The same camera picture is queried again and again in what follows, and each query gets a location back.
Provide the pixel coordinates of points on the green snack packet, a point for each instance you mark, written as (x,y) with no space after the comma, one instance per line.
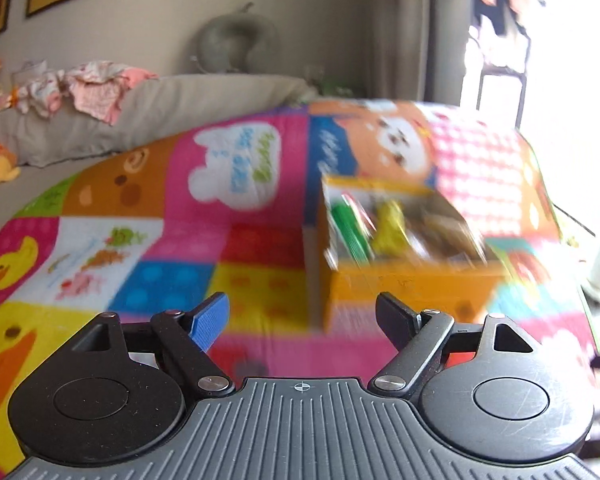
(350,230)

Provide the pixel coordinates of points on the grey curtain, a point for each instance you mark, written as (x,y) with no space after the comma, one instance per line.
(410,25)

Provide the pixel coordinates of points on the grey neck pillow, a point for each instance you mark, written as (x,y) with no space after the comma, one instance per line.
(237,40)

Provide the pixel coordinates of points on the colourful cartoon play mat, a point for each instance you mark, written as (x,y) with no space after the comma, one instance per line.
(155,240)

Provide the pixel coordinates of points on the orange plush toy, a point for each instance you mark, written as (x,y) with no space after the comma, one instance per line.
(0,160)

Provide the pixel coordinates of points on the yellow-green snack bar packet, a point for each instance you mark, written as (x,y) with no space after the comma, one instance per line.
(389,227)

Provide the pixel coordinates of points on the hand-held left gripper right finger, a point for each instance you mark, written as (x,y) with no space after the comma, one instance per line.
(396,324)

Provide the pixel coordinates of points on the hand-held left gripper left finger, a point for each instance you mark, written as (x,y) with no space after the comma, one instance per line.
(209,324)

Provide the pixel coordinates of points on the grey bed pillow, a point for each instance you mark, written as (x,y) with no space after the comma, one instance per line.
(190,100)

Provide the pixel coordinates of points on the pile of pink clothes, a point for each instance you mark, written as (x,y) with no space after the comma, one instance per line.
(100,90)

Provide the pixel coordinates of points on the yellow cardboard box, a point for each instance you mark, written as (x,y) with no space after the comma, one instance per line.
(405,290)

